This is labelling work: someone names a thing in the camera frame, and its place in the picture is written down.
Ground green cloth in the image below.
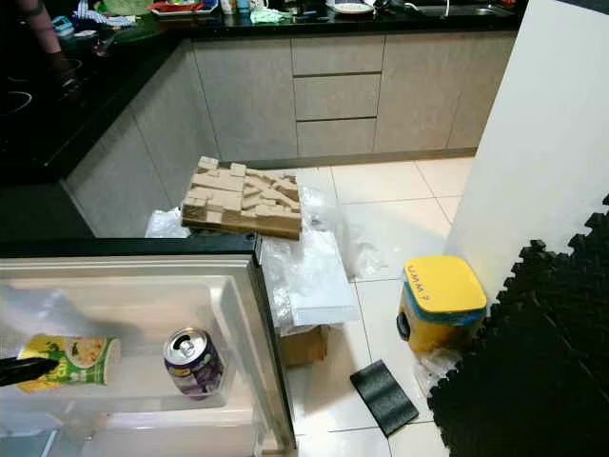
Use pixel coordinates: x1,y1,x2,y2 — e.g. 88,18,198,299
249,8,291,25

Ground red tray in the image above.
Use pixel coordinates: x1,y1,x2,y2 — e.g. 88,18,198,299
147,0,201,15

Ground white plate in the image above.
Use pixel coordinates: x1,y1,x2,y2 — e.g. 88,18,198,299
325,0,377,15

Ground white styrofoam slab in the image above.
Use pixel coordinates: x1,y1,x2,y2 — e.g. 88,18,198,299
262,228,361,329

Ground steel kitchen sink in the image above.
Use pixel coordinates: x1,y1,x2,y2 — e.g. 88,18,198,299
400,0,520,16

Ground brown cardboard packing insert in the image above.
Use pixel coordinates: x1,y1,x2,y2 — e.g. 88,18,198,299
181,155,305,239

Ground black foam puzzle mat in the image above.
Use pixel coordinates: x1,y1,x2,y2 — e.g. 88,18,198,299
426,195,609,457

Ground large clear plastic bag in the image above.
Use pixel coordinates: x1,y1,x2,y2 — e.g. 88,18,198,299
295,186,386,282

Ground small cardboard box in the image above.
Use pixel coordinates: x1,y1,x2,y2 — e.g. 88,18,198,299
281,326,329,369

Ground yellow bin handwritten lid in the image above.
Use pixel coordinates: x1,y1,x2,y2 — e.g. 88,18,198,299
397,254,488,356

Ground blue checkered cloth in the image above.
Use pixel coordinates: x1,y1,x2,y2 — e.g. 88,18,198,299
74,5,112,28

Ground yellow green Maggi noodle cup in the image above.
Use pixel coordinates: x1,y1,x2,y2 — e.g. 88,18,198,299
16,333,123,393

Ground black ribbed pad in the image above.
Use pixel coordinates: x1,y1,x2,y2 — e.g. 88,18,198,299
349,360,422,437

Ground clear crumpled plastic bag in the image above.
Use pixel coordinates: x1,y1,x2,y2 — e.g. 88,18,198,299
414,348,462,401

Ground purple drink can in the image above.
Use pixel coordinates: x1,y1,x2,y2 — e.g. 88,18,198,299
162,327,226,399

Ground grey kitchen base cabinet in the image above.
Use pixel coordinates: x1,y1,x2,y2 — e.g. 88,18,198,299
62,29,520,239

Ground white plastic bag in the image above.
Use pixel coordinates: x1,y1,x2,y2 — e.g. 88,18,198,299
146,208,187,237

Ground grey cabinet drawer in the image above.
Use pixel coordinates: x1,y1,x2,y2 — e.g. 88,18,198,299
291,35,386,77
293,74,382,121
295,119,377,159

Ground black kitchen countertop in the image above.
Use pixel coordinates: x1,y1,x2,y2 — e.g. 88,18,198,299
0,0,524,187

